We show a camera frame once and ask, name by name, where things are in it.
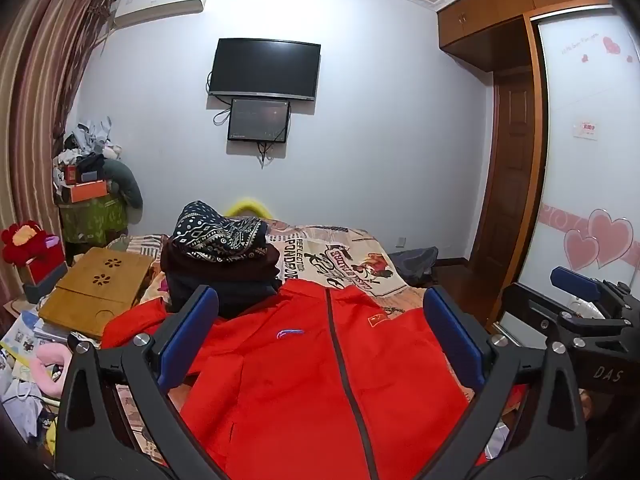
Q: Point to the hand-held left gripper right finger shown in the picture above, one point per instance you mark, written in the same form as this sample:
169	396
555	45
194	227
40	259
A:
452	340

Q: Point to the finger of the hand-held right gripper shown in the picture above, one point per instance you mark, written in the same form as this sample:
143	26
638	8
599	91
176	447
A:
530	305
575	281

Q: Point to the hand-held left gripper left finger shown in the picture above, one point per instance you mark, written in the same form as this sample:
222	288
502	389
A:
192	340

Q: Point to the red zip jacket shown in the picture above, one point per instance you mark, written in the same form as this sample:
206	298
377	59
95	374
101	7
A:
300	385

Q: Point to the dark navy folded garment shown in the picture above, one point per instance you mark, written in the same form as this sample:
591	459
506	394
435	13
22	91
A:
240	295

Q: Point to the dark maroon folded garment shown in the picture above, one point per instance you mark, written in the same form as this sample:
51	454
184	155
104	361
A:
180	265

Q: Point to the dark bag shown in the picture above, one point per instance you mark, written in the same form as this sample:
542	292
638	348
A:
415	265

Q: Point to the patterned knit sweater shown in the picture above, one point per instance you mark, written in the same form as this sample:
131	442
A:
215	235

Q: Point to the wooden lap table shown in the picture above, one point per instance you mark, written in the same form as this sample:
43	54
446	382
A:
95	290

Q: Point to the brown wooden door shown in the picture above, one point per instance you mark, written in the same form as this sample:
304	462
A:
507	170

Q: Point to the printed blanket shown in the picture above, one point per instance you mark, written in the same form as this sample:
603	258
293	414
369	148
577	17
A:
350	255

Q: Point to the yellow round object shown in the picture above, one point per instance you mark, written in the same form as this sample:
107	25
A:
247	206

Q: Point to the pink plush toy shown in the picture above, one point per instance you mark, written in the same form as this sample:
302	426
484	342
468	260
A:
47	360

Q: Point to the pink door label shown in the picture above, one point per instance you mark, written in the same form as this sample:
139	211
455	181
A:
586	129

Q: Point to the green patterned cloth cover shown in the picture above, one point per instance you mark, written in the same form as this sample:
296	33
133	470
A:
92	220

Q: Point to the grey storage box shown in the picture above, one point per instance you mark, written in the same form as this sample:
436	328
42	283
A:
45	285

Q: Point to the pile of paper booklets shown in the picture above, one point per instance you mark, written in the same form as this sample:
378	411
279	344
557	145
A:
22	340

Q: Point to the orange box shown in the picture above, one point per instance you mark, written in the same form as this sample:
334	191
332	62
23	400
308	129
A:
87	191

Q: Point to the white plastic bag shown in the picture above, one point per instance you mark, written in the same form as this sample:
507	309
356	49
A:
20	405

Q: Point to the red plush flower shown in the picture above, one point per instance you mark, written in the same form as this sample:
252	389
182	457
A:
22	240

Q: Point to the pile of mixed clutter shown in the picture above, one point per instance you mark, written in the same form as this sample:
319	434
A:
87	145

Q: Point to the striped curtain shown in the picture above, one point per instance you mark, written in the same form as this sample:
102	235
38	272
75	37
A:
35	110

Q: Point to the wooden overhead cabinet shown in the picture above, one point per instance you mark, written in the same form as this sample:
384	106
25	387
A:
500	5

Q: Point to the white air conditioner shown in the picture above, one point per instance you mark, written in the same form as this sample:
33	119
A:
160	2

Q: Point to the small wall monitor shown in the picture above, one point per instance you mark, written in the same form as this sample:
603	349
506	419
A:
257	120

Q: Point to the black wall television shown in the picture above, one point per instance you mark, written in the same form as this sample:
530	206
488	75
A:
265	67

